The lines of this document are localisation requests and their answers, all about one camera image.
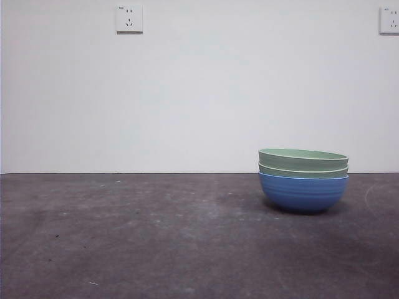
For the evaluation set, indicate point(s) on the white wall socket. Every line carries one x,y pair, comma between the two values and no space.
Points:
389,20
129,18

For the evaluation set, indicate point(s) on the pale green bowl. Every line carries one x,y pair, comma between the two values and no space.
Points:
299,173
299,157

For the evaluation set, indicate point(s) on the blue bowl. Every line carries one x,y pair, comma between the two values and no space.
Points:
304,194

